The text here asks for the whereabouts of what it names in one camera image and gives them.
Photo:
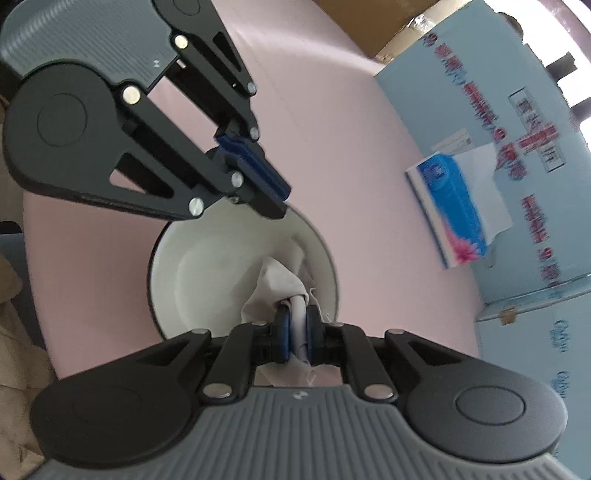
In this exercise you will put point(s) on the teal printed blue cardboard panel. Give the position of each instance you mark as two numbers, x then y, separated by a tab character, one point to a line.
531	332

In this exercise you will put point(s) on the red printed blue cardboard panel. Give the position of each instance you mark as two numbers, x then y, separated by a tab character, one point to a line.
461	115

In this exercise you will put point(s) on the blue tissue box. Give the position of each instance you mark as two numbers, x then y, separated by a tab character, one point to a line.
443	194

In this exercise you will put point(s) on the brown cardboard box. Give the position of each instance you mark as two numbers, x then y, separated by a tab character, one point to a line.
369	23

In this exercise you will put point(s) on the white cloth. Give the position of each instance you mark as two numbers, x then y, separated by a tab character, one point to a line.
277	282

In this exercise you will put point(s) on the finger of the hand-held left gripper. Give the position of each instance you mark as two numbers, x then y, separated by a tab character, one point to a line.
233	144
261	184

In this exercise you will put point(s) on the beige blanket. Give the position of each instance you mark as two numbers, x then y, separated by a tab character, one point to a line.
18	346

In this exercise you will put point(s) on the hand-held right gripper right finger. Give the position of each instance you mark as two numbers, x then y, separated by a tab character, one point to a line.
312	339

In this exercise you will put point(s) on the white bowl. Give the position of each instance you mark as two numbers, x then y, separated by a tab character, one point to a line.
194	272

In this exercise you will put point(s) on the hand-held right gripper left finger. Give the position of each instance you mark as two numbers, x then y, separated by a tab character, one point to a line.
281	342

